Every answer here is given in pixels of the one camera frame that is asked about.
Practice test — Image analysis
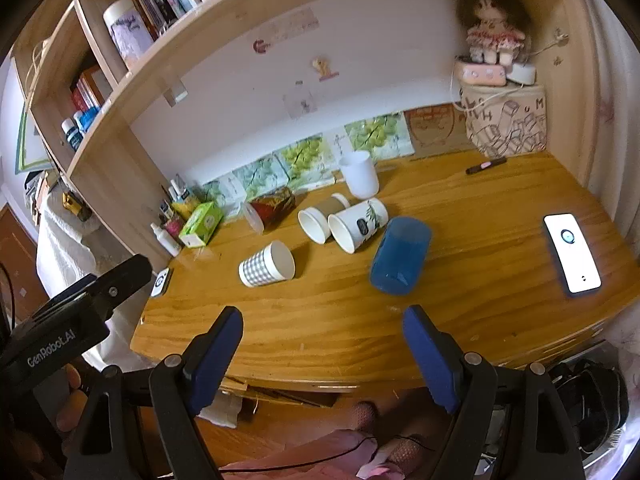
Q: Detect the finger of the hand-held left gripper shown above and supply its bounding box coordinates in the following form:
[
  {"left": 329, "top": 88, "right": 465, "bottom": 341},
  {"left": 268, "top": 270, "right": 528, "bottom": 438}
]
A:
[{"left": 75, "top": 254, "right": 153, "bottom": 322}]

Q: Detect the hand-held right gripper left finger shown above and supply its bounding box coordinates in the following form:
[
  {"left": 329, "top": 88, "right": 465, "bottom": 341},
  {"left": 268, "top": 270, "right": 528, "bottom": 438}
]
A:
[{"left": 62, "top": 306, "right": 245, "bottom": 480}]

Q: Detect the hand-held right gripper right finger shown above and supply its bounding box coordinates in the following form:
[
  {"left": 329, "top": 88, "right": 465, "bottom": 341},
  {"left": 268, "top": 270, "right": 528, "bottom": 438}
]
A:
[{"left": 402, "top": 305, "right": 586, "bottom": 480}]

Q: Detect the checkered paper cup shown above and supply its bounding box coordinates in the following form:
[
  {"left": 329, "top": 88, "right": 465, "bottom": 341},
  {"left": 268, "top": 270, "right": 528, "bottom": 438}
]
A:
[{"left": 238, "top": 240, "right": 296, "bottom": 288}]

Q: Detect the blue plastic cup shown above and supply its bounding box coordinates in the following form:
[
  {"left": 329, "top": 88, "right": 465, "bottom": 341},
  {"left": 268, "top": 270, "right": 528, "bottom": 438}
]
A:
[{"left": 370, "top": 216, "right": 432, "bottom": 296}]

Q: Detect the leaf print paper cup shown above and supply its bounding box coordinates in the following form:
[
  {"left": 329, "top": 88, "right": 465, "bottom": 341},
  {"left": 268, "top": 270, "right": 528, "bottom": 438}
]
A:
[{"left": 327, "top": 197, "right": 390, "bottom": 254}]

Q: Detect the clear cup with red contents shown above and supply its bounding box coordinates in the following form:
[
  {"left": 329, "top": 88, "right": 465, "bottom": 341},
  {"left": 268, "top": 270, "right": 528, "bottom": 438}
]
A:
[{"left": 243, "top": 186, "right": 297, "bottom": 235}]

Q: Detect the brown sleeve paper cup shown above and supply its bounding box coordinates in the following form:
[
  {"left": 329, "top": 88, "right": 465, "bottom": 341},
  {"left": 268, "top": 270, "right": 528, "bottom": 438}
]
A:
[{"left": 297, "top": 192, "right": 351, "bottom": 245}]

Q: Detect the white plastic cup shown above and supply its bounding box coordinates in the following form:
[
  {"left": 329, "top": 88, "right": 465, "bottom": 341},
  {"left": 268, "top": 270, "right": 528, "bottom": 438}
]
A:
[{"left": 339, "top": 150, "right": 378, "bottom": 199}]

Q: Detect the person's left hand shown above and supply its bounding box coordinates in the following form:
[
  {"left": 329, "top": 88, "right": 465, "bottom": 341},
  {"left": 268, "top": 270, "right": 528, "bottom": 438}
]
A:
[{"left": 54, "top": 364, "right": 91, "bottom": 435}]

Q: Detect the small white square device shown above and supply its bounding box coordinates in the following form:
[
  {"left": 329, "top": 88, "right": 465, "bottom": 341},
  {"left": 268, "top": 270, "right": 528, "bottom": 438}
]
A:
[{"left": 150, "top": 267, "right": 172, "bottom": 298}]

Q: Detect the white spray bottle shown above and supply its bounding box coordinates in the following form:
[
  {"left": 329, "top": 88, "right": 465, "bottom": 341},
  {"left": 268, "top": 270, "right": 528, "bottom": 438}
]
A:
[{"left": 150, "top": 222, "right": 182, "bottom": 257}]

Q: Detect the white cloth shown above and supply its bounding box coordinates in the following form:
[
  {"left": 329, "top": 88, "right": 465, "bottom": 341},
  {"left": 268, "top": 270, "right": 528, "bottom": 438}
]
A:
[{"left": 35, "top": 195, "right": 146, "bottom": 366}]

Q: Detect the yellow toy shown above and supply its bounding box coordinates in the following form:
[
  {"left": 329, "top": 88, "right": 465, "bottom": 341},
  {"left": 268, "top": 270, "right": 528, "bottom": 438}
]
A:
[{"left": 61, "top": 191, "right": 83, "bottom": 221}]

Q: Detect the green tissue box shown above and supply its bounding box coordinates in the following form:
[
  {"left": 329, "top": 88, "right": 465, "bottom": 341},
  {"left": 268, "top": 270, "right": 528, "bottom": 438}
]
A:
[{"left": 178, "top": 201, "right": 224, "bottom": 248}]

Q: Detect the wooden bookshelf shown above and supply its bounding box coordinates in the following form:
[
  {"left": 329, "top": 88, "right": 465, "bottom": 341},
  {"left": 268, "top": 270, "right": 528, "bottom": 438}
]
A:
[{"left": 10, "top": 0, "right": 593, "bottom": 273}]

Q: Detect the pink clothing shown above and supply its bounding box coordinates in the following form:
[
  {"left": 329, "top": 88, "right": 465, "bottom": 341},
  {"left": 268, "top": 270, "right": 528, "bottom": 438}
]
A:
[{"left": 220, "top": 400, "right": 451, "bottom": 480}]

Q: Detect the green bordered paper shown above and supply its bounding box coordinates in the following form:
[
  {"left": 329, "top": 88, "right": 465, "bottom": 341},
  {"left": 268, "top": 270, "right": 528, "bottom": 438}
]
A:
[{"left": 14, "top": 105, "right": 53, "bottom": 173}]

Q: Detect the black bag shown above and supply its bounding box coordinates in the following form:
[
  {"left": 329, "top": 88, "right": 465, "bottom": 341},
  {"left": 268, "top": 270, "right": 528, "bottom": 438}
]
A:
[{"left": 550, "top": 357, "right": 630, "bottom": 456}]

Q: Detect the green leaf painting card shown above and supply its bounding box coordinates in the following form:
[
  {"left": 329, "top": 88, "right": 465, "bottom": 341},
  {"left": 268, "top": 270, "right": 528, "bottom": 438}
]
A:
[
  {"left": 239, "top": 157, "right": 288, "bottom": 200},
  {"left": 277, "top": 134, "right": 335, "bottom": 181},
  {"left": 345, "top": 112, "right": 416, "bottom": 158}
]

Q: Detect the white smartphone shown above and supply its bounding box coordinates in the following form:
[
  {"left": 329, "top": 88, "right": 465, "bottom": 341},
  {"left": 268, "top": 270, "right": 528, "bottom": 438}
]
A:
[{"left": 543, "top": 212, "right": 602, "bottom": 295}]

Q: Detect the row of red-spined books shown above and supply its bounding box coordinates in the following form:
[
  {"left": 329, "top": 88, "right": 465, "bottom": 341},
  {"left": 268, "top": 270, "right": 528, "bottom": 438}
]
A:
[{"left": 70, "top": 65, "right": 112, "bottom": 111}]

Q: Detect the black marker pen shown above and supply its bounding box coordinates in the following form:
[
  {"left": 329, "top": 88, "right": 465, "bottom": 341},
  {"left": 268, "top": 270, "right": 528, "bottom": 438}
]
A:
[{"left": 465, "top": 156, "right": 507, "bottom": 176}]

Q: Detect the brown cardboard card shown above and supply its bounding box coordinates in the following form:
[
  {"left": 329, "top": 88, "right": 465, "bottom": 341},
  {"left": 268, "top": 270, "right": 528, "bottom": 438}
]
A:
[{"left": 404, "top": 104, "right": 473, "bottom": 153}]

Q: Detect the white purple print canister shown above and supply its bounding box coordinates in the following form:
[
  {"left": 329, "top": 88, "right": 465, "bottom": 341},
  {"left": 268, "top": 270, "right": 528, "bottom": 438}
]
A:
[{"left": 102, "top": 0, "right": 155, "bottom": 68}]

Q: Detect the printed storage box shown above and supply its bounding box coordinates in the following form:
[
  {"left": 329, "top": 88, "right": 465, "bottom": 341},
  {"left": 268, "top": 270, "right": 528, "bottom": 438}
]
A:
[{"left": 460, "top": 82, "right": 548, "bottom": 158}]

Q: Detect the white round device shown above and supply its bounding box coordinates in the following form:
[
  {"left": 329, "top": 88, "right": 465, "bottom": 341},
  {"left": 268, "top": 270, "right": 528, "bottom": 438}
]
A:
[{"left": 507, "top": 62, "right": 537, "bottom": 86}]

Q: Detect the rag doll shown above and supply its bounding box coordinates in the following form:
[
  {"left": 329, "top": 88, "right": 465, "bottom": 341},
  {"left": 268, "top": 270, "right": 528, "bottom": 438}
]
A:
[{"left": 452, "top": 0, "right": 533, "bottom": 66}]

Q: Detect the thin black cable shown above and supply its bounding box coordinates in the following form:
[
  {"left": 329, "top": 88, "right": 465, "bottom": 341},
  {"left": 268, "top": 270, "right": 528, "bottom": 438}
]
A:
[{"left": 225, "top": 435, "right": 436, "bottom": 473}]

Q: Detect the white power cable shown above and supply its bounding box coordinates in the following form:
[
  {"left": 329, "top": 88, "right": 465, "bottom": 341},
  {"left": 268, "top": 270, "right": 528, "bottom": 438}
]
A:
[{"left": 448, "top": 30, "right": 570, "bottom": 111}]

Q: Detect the yellow pink wall sticker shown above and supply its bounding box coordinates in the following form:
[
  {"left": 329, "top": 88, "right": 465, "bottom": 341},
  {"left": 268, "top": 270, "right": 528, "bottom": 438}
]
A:
[{"left": 312, "top": 57, "right": 340, "bottom": 81}]

